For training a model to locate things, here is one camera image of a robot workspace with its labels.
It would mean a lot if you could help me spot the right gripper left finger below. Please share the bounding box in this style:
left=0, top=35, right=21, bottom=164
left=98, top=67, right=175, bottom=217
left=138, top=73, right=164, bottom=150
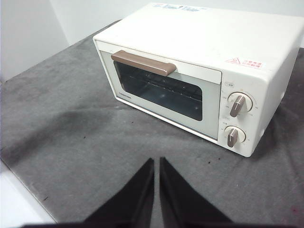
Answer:
left=83, top=158, right=155, bottom=224

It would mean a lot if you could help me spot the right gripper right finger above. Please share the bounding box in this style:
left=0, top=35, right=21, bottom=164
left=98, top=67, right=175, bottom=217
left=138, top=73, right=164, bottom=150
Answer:
left=159, top=156, right=232, bottom=224

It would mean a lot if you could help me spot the glass oven door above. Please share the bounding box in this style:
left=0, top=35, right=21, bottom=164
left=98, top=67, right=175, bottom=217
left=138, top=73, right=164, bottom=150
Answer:
left=95, top=39, right=223, bottom=141

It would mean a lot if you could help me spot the oven timer knob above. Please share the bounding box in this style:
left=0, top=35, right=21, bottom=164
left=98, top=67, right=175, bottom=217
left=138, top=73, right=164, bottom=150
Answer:
left=224, top=125, right=247, bottom=148

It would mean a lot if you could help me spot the oven temperature knob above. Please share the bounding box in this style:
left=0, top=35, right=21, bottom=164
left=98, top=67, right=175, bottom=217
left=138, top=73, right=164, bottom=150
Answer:
left=227, top=92, right=254, bottom=118

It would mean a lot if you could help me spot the white Toshiba toaster oven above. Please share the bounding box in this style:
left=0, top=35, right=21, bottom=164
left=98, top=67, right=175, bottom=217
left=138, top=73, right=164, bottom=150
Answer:
left=92, top=2, right=304, bottom=158

